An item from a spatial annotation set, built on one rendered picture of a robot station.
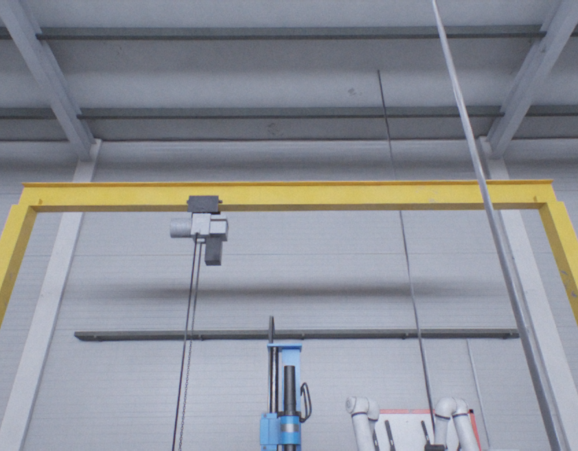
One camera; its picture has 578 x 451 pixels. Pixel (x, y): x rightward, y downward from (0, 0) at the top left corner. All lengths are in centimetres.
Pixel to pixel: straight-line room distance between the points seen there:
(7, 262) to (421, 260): 531
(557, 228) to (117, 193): 426
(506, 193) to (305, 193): 202
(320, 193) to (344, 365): 270
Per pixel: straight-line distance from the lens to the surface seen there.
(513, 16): 737
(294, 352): 452
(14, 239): 472
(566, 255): 466
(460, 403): 383
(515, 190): 494
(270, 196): 434
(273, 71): 710
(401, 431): 614
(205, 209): 422
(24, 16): 724
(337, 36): 658
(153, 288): 674
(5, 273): 459
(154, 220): 727
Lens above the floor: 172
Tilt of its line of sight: 29 degrees up
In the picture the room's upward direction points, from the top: straight up
